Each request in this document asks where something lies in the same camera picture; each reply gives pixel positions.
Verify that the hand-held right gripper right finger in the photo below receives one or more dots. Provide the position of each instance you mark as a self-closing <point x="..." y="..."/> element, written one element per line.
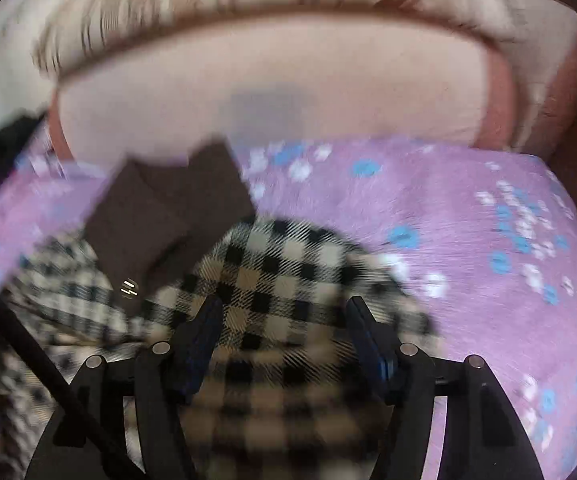
<point x="369" y="347"/>

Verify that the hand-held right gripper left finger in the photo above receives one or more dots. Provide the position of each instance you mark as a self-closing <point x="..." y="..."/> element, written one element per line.
<point x="197" y="357"/>

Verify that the black beige checkered coat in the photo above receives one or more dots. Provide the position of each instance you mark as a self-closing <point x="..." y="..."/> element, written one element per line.
<point x="268" y="270"/>

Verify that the pink sofa backrest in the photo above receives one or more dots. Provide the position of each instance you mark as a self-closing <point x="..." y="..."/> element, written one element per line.
<point x="268" y="75"/>

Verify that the purple floral bed sheet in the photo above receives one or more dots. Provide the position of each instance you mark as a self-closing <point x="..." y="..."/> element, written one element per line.
<point x="448" y="240"/>

